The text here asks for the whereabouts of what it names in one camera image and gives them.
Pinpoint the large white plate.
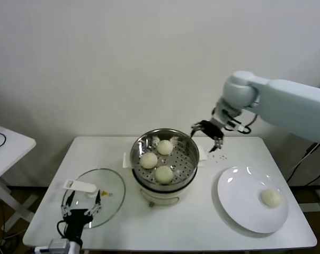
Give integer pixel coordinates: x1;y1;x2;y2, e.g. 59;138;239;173
217;166;289;234

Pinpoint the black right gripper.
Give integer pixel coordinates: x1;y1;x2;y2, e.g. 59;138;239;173
190;119;225;154

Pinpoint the black power cable with adapter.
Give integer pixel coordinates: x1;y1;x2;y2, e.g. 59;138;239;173
286;142;320;186

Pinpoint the white steamed baozi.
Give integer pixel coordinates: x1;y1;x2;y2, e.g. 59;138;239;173
156;139;174;156
155;166;174;185
140;152;158;169
260;189;283;208

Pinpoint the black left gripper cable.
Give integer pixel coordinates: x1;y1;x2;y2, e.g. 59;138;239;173
56;220;68;238

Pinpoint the white electric cooker base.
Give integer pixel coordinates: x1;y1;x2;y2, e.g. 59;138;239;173
132;169;199;208

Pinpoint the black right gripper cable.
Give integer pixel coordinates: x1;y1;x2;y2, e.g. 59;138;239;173
239;113;259;128

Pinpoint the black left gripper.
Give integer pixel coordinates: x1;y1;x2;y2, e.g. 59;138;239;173
60;190;102;240

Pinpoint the white floor cable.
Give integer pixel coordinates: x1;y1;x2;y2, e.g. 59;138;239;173
0;230;25;249

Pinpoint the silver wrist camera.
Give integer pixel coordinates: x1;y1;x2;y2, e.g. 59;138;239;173
34;238;70;254
223;116;252;133

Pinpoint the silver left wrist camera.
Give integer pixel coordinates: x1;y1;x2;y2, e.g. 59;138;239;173
34;238;70;254

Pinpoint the glass lid with white handle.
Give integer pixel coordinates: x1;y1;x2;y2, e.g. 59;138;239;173
62;168;126;229

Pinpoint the white side table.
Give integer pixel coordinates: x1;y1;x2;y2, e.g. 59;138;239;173
0;122;38;233

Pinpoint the stainless steel steamer basket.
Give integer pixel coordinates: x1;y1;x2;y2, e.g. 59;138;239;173
122;128;209;193

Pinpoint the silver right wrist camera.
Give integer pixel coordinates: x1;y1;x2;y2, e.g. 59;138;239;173
223;116;252;133

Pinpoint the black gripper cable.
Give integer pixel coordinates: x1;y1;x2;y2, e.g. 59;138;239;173
56;220;68;238
239;113;259;128

